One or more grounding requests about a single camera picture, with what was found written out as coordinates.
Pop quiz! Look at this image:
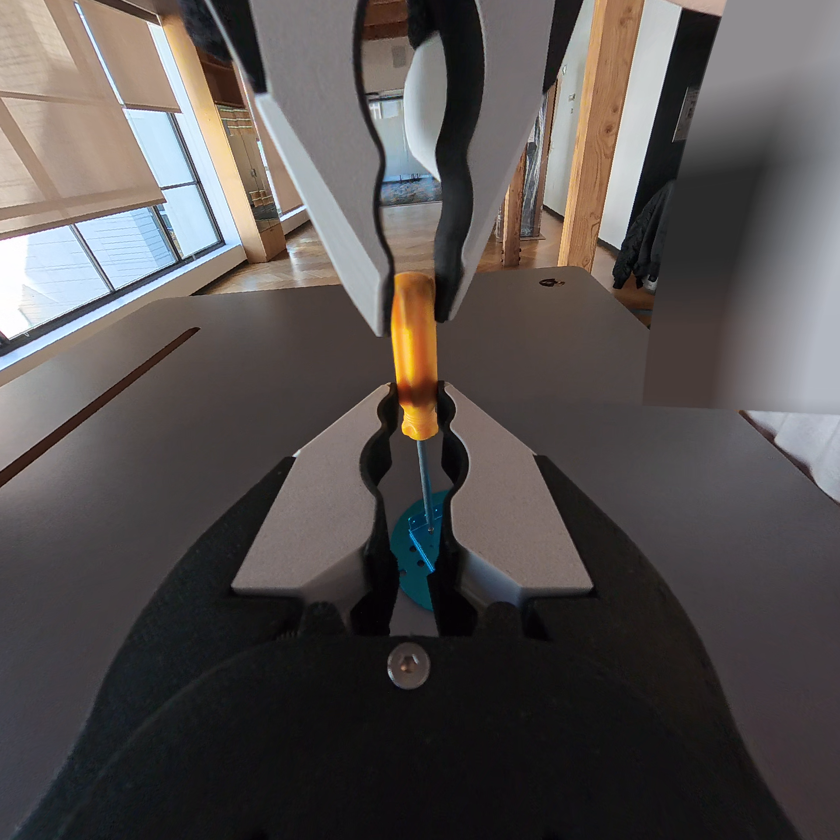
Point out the black jacket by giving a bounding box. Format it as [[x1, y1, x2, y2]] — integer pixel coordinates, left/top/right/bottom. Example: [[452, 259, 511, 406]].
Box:
[[612, 180, 677, 293]]

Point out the blue round metal plate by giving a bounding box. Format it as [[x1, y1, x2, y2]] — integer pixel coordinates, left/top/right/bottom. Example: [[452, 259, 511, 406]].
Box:
[[388, 489, 455, 614]]

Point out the framed wall picture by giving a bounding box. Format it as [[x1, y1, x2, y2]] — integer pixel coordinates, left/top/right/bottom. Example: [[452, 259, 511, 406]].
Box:
[[672, 85, 706, 142]]

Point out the wooden pillar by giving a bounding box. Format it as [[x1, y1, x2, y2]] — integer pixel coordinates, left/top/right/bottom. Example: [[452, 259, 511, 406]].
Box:
[[558, 0, 647, 273], [161, 0, 287, 265]]

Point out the blue metal angle bracket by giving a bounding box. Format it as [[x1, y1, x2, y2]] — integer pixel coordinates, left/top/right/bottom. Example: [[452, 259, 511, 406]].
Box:
[[406, 514, 439, 573]]

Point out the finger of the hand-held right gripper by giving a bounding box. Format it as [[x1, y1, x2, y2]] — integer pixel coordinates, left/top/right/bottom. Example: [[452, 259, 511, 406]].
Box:
[[249, 0, 398, 337], [410, 0, 567, 324]]

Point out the wide beige roller blind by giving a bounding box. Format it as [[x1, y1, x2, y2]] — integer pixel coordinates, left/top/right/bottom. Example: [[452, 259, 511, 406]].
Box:
[[0, 0, 166, 238]]

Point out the thin wooden post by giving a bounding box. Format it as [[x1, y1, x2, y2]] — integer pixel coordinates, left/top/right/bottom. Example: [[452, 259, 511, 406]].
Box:
[[500, 147, 528, 268]]

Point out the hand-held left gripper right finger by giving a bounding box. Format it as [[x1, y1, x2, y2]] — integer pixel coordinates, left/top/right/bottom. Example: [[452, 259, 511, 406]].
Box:
[[434, 381, 597, 636]]

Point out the grey desk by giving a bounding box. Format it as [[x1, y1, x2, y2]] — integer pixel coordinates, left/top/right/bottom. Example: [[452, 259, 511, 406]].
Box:
[[0, 266, 840, 840]]

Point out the patterned rug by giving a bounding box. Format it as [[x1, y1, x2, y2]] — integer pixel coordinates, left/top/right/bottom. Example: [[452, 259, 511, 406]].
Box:
[[379, 178, 445, 207]]

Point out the narrow beige roller blind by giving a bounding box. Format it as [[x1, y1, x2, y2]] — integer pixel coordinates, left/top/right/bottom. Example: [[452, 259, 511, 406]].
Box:
[[75, 0, 182, 114]]

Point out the orange handled screwdriver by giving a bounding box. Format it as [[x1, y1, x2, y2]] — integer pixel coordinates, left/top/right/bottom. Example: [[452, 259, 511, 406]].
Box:
[[392, 271, 441, 531]]

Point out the large window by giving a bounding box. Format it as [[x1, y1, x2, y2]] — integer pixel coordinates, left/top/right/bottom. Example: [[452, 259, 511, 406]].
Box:
[[0, 0, 227, 358]]

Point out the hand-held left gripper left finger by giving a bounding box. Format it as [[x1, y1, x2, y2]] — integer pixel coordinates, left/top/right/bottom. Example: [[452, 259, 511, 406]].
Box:
[[231, 384, 400, 635]]

